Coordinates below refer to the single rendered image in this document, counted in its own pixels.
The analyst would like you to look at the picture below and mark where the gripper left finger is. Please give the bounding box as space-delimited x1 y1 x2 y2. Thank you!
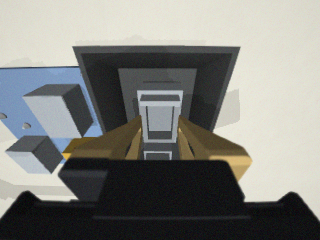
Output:
68 115 143 160

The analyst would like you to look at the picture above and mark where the grey metal block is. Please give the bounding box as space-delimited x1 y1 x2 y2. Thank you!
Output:
5 135 64 174
22 84 94 138

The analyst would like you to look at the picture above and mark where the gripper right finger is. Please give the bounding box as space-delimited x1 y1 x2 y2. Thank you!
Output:
177 115 252 182

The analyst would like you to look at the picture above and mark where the yellow block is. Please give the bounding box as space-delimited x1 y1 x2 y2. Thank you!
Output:
62 137 96 160

